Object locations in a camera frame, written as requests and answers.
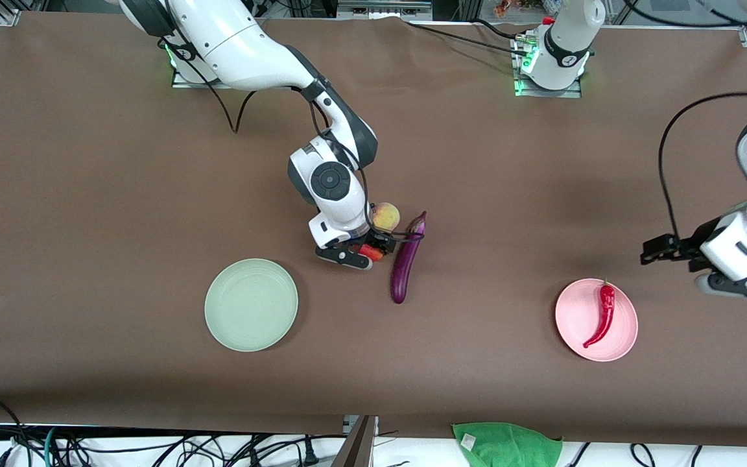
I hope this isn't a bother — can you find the pink round plate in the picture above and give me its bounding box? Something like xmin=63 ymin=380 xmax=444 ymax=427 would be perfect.
xmin=555 ymin=278 xmax=639 ymax=362

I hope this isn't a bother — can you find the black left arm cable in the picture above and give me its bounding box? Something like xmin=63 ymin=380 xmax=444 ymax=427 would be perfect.
xmin=658 ymin=91 xmax=747 ymax=245

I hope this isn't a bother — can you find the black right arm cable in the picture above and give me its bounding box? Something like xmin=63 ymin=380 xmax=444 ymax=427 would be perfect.
xmin=165 ymin=39 xmax=427 ymax=245

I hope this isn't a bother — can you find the long purple eggplant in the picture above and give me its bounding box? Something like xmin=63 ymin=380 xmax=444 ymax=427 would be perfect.
xmin=390 ymin=211 xmax=427 ymax=304

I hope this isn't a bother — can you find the red chili pepper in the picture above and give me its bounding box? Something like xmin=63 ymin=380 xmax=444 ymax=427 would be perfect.
xmin=582 ymin=280 xmax=616 ymax=349

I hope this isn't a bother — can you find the orange background object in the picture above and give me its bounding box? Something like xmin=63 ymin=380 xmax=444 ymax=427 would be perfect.
xmin=493 ymin=0 xmax=546 ymax=19

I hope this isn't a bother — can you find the brown table cover sheet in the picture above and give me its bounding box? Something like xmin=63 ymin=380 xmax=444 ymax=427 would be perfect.
xmin=0 ymin=12 xmax=747 ymax=448

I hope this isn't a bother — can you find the green towel cloth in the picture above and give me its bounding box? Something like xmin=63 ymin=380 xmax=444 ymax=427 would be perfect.
xmin=451 ymin=422 xmax=563 ymax=467

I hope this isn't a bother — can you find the grey metal box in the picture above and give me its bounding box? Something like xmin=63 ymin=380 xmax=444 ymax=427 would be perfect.
xmin=337 ymin=0 xmax=434 ymax=20

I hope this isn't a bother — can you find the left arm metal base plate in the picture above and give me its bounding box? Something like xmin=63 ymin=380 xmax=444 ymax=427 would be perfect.
xmin=513 ymin=32 xmax=583 ymax=99

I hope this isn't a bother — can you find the pale green round plate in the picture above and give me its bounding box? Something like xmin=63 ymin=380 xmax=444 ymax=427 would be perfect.
xmin=204 ymin=258 xmax=299 ymax=353

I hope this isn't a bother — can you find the yellow pink peach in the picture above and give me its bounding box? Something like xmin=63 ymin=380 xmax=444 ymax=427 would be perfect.
xmin=372 ymin=202 xmax=401 ymax=232

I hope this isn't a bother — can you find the grey aluminium post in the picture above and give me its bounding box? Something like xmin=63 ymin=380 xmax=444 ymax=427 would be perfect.
xmin=331 ymin=415 xmax=378 ymax=467

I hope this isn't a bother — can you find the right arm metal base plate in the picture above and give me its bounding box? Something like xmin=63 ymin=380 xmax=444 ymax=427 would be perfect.
xmin=171 ymin=45 xmax=241 ymax=90

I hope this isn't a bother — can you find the black cable on table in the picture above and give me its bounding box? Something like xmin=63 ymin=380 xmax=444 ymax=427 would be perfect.
xmin=406 ymin=19 xmax=531 ymax=56

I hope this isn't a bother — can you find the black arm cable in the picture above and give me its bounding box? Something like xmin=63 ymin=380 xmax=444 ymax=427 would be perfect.
xmin=658 ymin=91 xmax=747 ymax=245
xmin=165 ymin=39 xmax=427 ymax=245

